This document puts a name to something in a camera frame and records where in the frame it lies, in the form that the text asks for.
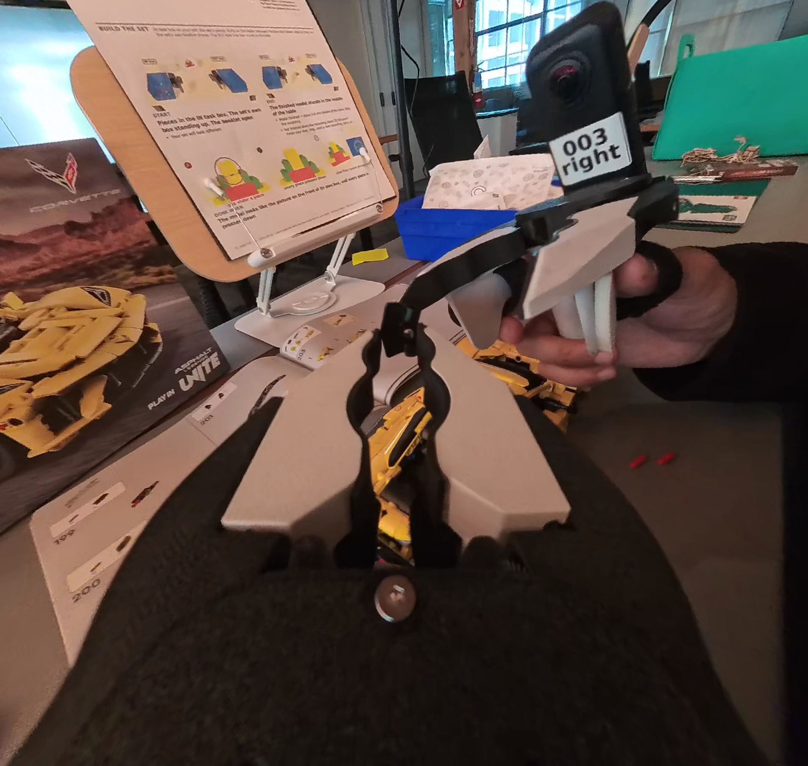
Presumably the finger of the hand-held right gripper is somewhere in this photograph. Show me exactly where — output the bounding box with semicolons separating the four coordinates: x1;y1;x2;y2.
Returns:
521;197;638;322
401;226;539;351

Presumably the open instruction booklet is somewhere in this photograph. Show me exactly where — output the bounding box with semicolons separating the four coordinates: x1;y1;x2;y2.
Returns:
28;311;481;685

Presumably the person's right forearm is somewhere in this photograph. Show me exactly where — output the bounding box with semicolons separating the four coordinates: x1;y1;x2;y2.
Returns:
631;242;808;404

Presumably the grid window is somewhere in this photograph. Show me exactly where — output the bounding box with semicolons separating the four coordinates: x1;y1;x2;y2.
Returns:
473;0;588;89

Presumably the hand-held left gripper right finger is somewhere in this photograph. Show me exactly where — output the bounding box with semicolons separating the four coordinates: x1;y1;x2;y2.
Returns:
420;327;572;546

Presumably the car set box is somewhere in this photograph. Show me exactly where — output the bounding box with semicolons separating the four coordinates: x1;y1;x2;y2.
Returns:
0;138;231;533

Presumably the white patterned paper bag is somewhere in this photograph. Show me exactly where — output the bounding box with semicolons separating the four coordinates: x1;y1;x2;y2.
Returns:
422;136;566;211

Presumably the black metal pole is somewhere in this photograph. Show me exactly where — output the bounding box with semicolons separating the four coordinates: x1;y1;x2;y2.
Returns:
377;0;417;200

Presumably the blue plastic bin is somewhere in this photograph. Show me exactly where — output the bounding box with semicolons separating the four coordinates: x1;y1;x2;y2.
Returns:
394;194;526;262

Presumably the yellow brick car model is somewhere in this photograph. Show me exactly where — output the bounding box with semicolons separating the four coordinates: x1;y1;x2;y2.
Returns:
366;330;578;565

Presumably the white printed card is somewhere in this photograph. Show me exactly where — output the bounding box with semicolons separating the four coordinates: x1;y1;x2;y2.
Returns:
653;179;771;232

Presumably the grey desk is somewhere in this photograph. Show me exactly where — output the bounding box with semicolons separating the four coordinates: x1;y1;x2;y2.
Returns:
0;160;808;766

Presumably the wooden model kit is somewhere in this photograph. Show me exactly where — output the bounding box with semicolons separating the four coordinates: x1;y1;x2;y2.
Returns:
672;136;799;184

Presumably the printed instruction sheet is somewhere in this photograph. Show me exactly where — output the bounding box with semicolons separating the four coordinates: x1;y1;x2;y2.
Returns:
38;0;395;262

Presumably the black fleece-lined jacket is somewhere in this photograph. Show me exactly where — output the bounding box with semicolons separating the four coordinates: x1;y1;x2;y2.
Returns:
780;400;808;766

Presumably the green panel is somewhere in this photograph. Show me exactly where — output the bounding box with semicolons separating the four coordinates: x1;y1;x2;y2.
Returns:
651;34;808;161

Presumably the wooden post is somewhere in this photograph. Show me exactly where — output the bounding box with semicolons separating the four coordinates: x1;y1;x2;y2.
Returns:
451;0;478;85

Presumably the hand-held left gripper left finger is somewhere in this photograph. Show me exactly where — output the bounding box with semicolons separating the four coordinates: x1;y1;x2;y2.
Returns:
221;330;383;555

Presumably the person's right hand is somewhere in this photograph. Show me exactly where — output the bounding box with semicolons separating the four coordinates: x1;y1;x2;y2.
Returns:
499;245;739;391

